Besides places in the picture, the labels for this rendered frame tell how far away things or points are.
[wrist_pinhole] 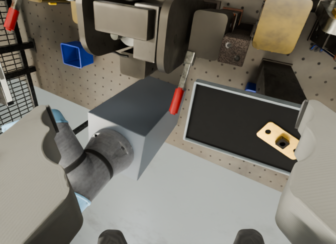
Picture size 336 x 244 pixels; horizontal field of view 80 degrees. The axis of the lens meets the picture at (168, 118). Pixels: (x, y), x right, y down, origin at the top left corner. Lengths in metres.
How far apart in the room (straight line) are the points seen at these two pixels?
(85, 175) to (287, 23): 0.52
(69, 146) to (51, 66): 0.89
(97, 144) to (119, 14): 0.36
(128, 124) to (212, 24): 0.36
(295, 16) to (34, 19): 1.19
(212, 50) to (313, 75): 0.50
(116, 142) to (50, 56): 0.84
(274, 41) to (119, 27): 0.28
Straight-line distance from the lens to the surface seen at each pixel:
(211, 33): 0.45
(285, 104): 0.39
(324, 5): 0.50
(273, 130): 0.41
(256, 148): 0.44
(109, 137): 0.61
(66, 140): 0.51
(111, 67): 1.07
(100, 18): 0.42
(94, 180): 0.56
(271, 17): 0.44
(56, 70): 1.34
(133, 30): 0.38
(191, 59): 0.45
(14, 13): 0.70
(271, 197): 2.20
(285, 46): 0.45
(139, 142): 0.61
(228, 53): 0.43
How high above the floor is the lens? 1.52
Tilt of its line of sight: 54 degrees down
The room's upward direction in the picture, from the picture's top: 141 degrees counter-clockwise
